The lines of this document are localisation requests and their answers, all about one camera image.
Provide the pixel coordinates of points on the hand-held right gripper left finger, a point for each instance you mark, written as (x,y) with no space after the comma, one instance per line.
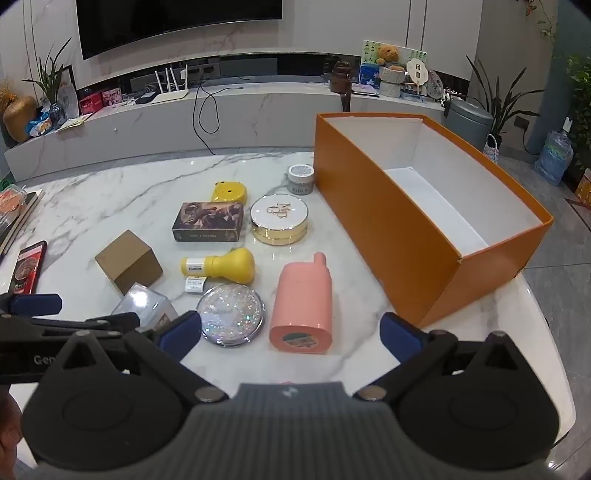
(180,330)

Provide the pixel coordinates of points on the paper sheets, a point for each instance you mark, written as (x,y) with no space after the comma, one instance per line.
(74,122)

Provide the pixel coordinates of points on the yellow bottle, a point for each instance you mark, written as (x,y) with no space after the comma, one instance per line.
(226,265)

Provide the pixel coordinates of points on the white marble television console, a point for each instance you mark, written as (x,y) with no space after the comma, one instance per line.
(138,134)

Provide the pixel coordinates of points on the white woven basket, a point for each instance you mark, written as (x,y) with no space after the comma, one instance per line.
(390,90)
(392,74)

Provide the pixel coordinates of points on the red gift box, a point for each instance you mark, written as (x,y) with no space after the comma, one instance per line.
(90,104)

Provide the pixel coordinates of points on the glitter compact mirror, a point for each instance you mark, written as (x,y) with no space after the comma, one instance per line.
(231,314)

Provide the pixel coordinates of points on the brown cardboard cube box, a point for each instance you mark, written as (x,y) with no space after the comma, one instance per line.
(124,263)

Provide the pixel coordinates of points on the grey cream jar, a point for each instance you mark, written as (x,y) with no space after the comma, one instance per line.
(300,182)

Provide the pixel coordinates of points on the clear plastic cube box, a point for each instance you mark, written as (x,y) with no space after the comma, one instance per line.
(138,300)

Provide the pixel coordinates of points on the clear pack of red food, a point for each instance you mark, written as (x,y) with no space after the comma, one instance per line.
(11,203)

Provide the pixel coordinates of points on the black television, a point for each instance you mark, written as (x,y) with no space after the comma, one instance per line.
(175,23)

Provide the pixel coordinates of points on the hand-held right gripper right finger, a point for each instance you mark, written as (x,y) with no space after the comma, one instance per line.
(397,337)

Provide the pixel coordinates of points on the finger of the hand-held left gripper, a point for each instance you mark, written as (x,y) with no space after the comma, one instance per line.
(115,320)
(37,303)

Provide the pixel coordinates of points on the orange cardboard box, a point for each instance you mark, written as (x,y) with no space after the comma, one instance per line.
(415,258)

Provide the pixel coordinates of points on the long leaf potted plant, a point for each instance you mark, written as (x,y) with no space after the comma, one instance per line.
(501,99)

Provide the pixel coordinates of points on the illustrated card box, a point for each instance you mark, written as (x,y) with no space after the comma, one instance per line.
(207,221)

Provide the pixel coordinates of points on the black picture frame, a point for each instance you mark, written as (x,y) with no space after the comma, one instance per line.
(69,92)

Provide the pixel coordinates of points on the pink gift box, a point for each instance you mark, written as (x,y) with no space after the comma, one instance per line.
(111,97)

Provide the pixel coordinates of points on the yellow case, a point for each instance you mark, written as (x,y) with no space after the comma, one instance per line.
(226,191)

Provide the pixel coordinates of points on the golden vase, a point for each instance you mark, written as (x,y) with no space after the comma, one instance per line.
(18,117)

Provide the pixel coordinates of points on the green leafy plant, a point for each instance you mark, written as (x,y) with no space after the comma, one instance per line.
(577,92)

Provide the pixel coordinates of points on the small woven handbag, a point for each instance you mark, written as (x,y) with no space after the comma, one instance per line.
(491,150)

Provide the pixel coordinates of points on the orchid plant in pot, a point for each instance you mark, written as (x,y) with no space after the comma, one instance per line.
(51,78)

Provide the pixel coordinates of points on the grey pedal trash can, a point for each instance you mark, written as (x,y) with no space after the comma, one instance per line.
(466,129)

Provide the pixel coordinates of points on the smartphone with red screen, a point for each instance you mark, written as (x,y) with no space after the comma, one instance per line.
(27,267)

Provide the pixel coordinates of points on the person's left hand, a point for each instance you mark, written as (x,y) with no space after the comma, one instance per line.
(7,429)

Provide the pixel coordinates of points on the round paper fan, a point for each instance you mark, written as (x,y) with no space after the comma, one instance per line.
(416,71)

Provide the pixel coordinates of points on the pink bottle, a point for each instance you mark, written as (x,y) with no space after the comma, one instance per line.
(300,300)

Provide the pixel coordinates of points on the white router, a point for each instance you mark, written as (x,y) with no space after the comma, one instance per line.
(171,96)

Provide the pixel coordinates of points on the brown teddy bear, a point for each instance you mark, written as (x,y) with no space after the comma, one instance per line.
(388,55)

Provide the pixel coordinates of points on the orange carton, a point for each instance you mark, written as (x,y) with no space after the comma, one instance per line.
(584,187)

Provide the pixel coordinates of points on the blue water jug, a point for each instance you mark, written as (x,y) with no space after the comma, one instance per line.
(554,159)

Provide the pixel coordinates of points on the decorative plate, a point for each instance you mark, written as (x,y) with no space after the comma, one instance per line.
(434,85)

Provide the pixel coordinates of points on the white gold compact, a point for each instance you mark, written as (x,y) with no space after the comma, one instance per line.
(279,212)

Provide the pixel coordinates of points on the wall socket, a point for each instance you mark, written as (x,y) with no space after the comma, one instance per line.
(521,122)

